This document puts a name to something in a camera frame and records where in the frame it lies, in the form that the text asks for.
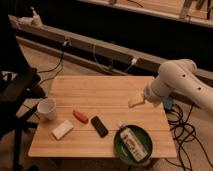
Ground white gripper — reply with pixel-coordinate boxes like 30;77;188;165
128;83;162;108

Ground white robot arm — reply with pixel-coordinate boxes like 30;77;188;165
128;59;213;115

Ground blue box on floor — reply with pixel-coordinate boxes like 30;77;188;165
163;97;173;111

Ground white labelled bottle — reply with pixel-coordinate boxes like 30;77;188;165
118;123;148;162

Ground black rectangular remote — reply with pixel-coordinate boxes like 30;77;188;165
91;116;108;138

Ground wooden table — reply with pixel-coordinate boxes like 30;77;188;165
28;76;177;158

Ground orange oblong object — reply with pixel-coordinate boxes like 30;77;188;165
73;111;89;124

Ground white rectangular block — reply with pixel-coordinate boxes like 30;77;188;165
52;120;74;140

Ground black chair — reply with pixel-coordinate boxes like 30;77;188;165
0;69;45;171

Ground white spray bottle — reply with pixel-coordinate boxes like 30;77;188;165
31;7;43;27

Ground long metal rail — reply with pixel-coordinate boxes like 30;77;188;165
9;15;213;87

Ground black floor cables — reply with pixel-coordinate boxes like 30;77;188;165
164;103;213;171

